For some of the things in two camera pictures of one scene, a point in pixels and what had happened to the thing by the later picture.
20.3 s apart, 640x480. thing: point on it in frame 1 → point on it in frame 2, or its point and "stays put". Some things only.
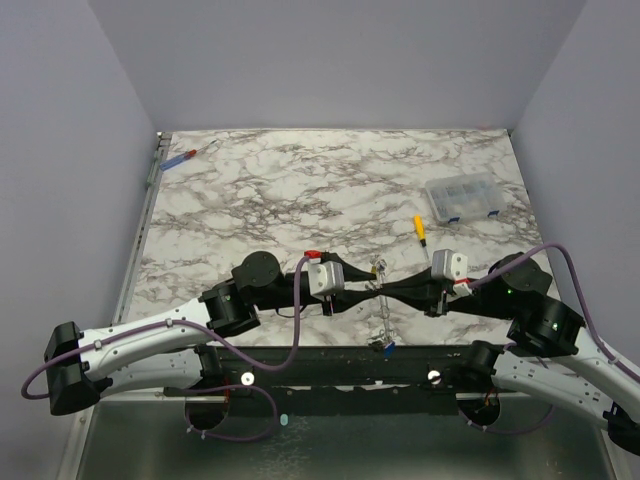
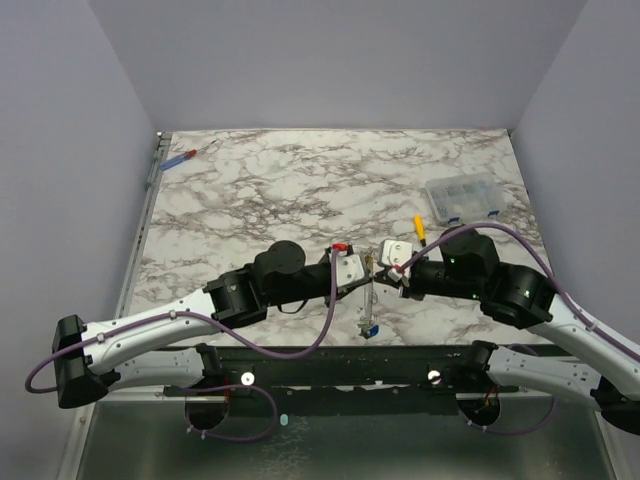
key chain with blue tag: (380, 263) → (368, 259)
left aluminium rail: (162, 152) stays put
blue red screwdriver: (176, 161) stays put
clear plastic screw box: (466, 197) stays put
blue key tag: (388, 350) → (374, 330)
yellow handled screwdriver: (421, 231) stays put
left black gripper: (344, 300) → (345, 291)
